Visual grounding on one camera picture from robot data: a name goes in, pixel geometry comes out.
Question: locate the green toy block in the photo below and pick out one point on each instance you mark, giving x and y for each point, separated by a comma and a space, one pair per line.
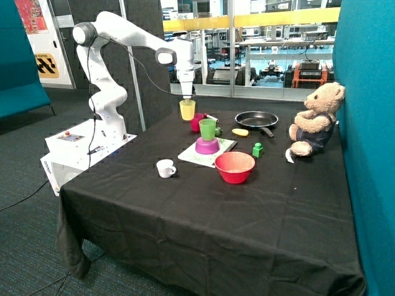
257, 150

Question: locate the purple upturned plastic bowl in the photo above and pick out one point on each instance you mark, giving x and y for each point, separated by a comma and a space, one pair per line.
206, 147

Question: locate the pink-red plastic cup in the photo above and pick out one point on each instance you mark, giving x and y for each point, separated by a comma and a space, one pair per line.
195, 127

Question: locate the red wall poster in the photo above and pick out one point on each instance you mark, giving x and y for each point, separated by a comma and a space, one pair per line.
32, 17

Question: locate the green speckled cutting board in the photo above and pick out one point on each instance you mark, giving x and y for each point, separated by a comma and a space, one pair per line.
207, 160

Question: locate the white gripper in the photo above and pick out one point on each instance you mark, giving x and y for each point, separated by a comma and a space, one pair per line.
186, 78

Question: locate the red and white marker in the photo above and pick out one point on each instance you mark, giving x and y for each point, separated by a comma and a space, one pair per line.
210, 117

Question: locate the yellow toy vegetable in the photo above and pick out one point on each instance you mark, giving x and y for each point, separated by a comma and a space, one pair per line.
240, 132

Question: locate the black frying pan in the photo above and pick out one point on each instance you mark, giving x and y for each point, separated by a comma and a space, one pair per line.
257, 121

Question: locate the beige teddy bear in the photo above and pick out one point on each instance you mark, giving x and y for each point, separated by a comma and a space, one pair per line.
313, 127

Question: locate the teal sofa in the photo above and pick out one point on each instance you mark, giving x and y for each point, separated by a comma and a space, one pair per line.
21, 89

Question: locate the yellow black sign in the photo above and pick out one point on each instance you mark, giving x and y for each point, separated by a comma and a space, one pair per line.
46, 65

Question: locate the orange black equipment rack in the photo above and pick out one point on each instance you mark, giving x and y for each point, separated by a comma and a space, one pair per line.
309, 74

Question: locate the black pen on cabinet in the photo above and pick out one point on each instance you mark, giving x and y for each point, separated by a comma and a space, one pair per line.
92, 151

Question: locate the black tripod stand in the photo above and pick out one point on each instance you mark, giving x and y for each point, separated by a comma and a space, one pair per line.
182, 103

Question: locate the red plastic bowl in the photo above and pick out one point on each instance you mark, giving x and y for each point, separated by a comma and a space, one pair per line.
234, 167

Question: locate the black tablecloth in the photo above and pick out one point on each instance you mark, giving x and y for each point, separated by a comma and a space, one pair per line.
287, 230

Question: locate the green plastic cup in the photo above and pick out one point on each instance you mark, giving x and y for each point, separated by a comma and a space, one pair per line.
207, 129

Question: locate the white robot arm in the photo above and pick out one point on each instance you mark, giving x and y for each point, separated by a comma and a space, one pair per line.
95, 40

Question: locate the white ceramic mug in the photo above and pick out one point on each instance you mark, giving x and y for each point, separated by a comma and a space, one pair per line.
165, 168

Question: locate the yellow plastic cup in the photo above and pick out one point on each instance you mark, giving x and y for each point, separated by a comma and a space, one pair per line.
187, 113

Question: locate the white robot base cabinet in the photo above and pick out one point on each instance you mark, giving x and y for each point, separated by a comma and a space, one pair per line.
67, 157

